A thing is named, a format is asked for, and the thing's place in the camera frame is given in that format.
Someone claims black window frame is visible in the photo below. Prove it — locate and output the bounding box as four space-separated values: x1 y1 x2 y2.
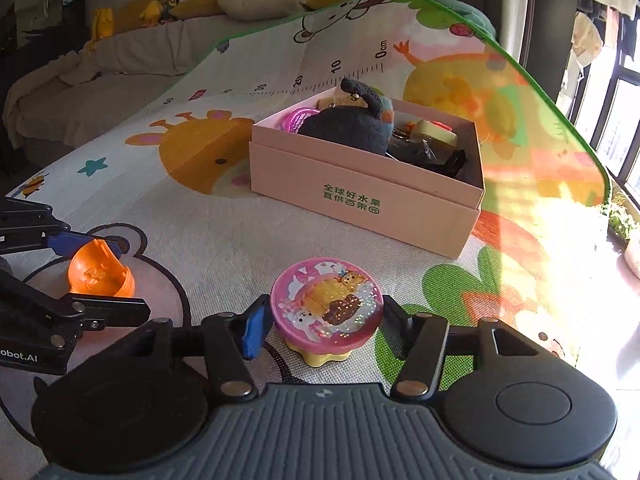
560 5 640 191

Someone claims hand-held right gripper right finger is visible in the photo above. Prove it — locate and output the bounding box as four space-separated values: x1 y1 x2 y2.
382 296 551 400

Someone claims dark grey plush toy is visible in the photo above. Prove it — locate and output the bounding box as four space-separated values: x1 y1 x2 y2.
297 77 398 156

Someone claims black plastic-wrapped item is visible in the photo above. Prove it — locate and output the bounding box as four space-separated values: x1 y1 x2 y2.
390 140 466 177

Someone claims orange plastic shell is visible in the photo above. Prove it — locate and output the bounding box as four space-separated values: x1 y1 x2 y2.
67 238 136 297

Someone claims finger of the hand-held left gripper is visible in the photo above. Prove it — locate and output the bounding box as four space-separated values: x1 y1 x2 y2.
0 270 152 341
0 197 128 256

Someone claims cream hanging garment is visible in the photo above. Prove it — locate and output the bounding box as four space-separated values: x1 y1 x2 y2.
570 10 603 68

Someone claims tan plush toy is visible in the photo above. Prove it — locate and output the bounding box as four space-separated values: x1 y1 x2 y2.
316 89 368 111

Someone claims cartoon play mat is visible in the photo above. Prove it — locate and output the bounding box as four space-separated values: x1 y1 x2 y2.
0 0 611 461

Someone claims pink round toy tin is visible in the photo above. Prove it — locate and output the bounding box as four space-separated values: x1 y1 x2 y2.
270 256 385 367

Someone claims teal cushion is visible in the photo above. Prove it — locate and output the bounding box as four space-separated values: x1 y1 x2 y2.
435 0 498 43

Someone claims pink cardboard box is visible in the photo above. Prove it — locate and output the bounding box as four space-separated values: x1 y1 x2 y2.
250 97 486 260

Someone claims pink plastic toy net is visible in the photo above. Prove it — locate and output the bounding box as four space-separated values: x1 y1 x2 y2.
282 105 321 133

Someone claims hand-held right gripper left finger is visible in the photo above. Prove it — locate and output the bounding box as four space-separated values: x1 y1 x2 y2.
107 294 275 401

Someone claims small potted plant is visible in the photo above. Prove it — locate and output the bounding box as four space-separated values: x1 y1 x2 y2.
602 192 640 246

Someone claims yellow duck plush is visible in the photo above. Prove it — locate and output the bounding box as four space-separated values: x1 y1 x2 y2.
140 0 193 26

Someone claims dark cabinet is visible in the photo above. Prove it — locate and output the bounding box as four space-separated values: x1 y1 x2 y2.
0 0 88 106

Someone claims grey sofa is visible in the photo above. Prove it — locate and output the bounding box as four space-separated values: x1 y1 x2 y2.
2 5 301 166

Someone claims white pot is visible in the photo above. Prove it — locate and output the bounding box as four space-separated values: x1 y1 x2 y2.
622 230 640 281

